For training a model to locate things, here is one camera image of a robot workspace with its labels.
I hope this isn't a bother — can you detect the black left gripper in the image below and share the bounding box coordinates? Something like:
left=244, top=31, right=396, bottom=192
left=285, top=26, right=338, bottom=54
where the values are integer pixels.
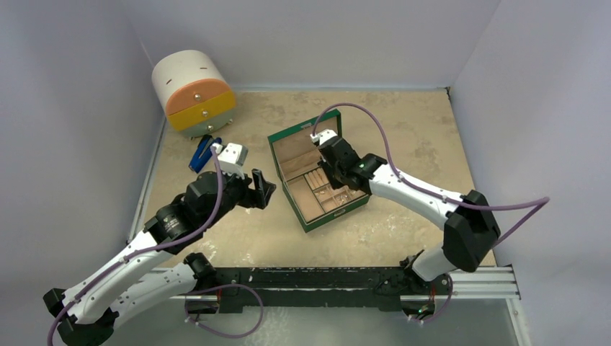
left=202, top=166, right=274, bottom=229

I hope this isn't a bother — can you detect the beige removable jewelry tray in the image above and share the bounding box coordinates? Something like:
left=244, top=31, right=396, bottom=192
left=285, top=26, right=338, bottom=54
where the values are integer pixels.
left=304, top=168, right=365, bottom=212

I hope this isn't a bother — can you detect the green jewelry box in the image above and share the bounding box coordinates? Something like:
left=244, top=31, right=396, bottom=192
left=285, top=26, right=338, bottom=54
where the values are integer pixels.
left=267, top=117, right=370, bottom=233

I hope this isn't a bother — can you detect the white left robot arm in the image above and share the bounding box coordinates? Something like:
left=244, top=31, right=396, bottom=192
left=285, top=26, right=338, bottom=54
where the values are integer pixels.
left=43, top=169, right=277, bottom=345

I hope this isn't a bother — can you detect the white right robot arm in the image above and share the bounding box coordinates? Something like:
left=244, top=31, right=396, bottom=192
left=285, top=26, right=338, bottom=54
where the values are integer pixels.
left=311, top=130, right=500, bottom=293

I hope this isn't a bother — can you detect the blue hand tool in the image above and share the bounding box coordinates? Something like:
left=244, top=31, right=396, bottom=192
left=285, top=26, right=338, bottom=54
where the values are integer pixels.
left=188, top=135, right=222, bottom=173

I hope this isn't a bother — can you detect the white round drawer cabinet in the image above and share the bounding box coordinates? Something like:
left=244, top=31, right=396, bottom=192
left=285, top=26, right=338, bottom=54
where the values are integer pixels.
left=151, top=50, right=236, bottom=138

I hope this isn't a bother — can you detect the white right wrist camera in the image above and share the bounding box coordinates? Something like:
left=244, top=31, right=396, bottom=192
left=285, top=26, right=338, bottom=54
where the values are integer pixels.
left=310, top=129, right=338, bottom=147

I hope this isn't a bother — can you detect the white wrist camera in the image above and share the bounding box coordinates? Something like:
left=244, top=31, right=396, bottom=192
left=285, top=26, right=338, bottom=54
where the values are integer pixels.
left=211, top=143, right=249, bottom=179
left=310, top=129, right=338, bottom=147

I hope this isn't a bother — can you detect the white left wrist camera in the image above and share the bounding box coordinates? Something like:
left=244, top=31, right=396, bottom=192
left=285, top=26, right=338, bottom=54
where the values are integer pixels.
left=211, top=143, right=249, bottom=179

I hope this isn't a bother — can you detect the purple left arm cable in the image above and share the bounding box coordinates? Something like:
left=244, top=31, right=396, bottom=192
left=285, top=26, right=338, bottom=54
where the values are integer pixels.
left=46, top=145, right=226, bottom=346

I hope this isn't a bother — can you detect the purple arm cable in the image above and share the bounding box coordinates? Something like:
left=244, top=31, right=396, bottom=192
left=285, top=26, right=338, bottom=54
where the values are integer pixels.
left=311, top=103, right=550, bottom=249
left=46, top=145, right=226, bottom=346

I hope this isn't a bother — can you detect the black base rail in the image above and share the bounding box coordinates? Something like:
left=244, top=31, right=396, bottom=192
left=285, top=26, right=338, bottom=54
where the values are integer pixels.
left=183, top=267, right=450, bottom=317

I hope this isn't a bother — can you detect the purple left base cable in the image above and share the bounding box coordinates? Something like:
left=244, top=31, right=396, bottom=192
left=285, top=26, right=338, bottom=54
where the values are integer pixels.
left=183, top=283, right=265, bottom=340

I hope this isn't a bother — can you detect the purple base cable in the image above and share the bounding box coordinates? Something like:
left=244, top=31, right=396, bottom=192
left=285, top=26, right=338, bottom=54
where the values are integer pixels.
left=183, top=283, right=265, bottom=340
left=406, top=274, right=455, bottom=326

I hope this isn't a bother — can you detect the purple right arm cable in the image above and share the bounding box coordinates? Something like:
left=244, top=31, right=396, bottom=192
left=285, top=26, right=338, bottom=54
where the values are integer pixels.
left=311, top=103, right=550, bottom=249

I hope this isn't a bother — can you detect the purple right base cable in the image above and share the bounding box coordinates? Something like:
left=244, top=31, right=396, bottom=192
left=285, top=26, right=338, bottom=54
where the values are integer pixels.
left=406, top=274, right=455, bottom=326

